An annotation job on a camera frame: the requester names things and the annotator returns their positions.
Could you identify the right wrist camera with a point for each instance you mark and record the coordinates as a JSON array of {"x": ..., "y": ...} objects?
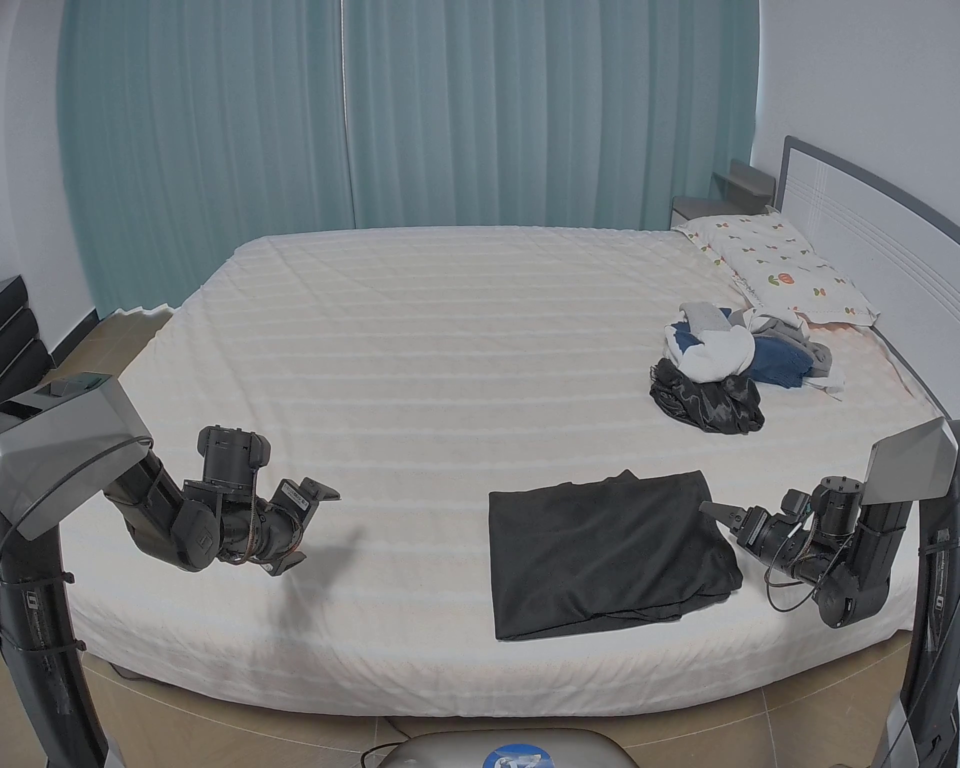
[{"x": 795, "y": 502}]

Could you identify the bed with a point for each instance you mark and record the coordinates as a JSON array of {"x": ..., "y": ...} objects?
[{"x": 450, "y": 360}]

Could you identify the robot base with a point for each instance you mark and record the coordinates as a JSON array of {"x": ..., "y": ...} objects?
[{"x": 517, "y": 750}]

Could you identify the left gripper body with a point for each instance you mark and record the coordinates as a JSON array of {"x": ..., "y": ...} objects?
[{"x": 277, "y": 529}]

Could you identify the white printed pillow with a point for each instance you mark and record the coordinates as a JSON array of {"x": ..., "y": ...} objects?
[{"x": 780, "y": 270}]

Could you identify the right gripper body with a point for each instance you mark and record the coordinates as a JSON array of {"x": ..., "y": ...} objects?
[{"x": 761, "y": 532}]

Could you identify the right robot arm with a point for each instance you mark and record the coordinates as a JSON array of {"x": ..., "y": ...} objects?
[{"x": 900, "y": 465}]

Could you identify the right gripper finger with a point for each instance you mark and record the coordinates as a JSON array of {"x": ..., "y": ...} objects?
[{"x": 721, "y": 514}]

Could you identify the black T-shirt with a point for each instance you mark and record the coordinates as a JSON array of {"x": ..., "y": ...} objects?
[{"x": 600, "y": 555}]

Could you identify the black chest of drawers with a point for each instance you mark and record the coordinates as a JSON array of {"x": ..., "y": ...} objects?
[{"x": 22, "y": 337}]

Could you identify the pile of clothes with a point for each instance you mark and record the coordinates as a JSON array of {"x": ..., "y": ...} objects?
[{"x": 720, "y": 352}]

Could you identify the black shiny garment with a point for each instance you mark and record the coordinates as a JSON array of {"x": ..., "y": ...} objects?
[{"x": 705, "y": 401}]

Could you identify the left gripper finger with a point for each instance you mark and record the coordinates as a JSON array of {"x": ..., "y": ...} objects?
[
  {"x": 285, "y": 564},
  {"x": 321, "y": 491}
]

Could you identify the grey bedside table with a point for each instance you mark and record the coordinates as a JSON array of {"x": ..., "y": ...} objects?
[{"x": 724, "y": 196}]

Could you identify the blue-green curtain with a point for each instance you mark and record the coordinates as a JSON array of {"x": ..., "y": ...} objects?
[
  {"x": 547, "y": 112},
  {"x": 210, "y": 150}
]

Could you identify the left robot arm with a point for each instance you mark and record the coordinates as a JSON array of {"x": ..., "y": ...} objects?
[{"x": 67, "y": 442}]

